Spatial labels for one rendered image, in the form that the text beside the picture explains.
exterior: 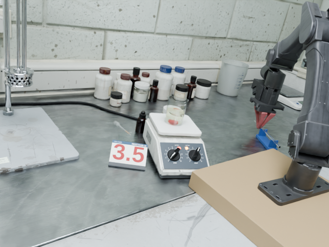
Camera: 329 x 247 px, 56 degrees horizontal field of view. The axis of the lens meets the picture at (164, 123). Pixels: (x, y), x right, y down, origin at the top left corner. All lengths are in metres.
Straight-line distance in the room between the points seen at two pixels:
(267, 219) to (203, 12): 1.05
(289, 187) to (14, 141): 0.66
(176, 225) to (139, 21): 0.86
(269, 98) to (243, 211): 0.52
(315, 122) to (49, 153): 0.61
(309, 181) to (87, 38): 0.86
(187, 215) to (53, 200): 0.27
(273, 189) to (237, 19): 1.09
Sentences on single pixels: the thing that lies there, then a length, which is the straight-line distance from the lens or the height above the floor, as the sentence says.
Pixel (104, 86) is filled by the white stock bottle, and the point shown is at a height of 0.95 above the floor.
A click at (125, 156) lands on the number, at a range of 0.79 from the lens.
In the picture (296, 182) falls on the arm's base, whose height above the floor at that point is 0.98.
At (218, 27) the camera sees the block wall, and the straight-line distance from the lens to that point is 1.58.
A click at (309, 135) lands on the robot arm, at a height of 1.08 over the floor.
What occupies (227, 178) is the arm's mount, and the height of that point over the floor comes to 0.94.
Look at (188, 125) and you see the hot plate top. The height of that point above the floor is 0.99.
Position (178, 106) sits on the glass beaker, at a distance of 0.80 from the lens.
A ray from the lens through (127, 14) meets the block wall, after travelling 1.26.
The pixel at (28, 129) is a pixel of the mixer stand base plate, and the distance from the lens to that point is 0.90.
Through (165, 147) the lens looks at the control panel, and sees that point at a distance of 0.77.
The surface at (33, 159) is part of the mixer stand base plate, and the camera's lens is 0.77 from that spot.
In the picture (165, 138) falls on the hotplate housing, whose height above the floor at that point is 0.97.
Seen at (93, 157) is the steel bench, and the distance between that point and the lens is 0.80.
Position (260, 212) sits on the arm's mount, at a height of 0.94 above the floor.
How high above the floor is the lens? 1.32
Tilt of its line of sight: 24 degrees down
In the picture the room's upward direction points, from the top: 11 degrees clockwise
